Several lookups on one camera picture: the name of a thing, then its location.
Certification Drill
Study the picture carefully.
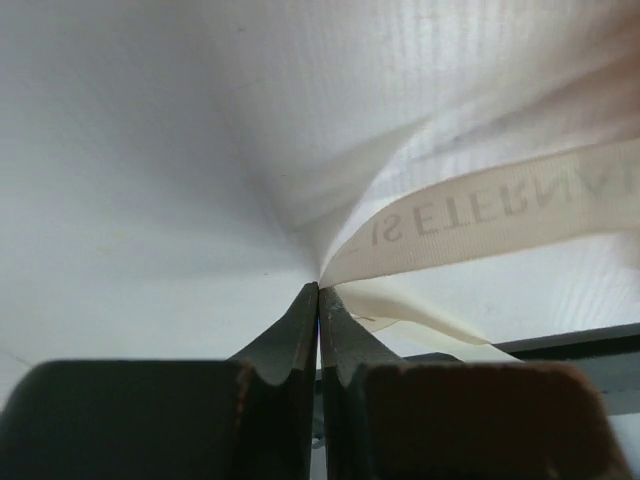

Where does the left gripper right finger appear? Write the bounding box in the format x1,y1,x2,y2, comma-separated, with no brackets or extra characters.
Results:
319,288,632,479

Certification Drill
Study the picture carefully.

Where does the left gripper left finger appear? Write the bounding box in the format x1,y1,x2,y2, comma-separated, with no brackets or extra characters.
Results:
1,283,319,479

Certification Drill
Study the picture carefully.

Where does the cream printed ribbon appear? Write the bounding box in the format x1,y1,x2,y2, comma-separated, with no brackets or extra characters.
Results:
317,137,640,363

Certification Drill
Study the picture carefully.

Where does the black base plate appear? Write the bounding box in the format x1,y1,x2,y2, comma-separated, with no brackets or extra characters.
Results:
383,326,639,419

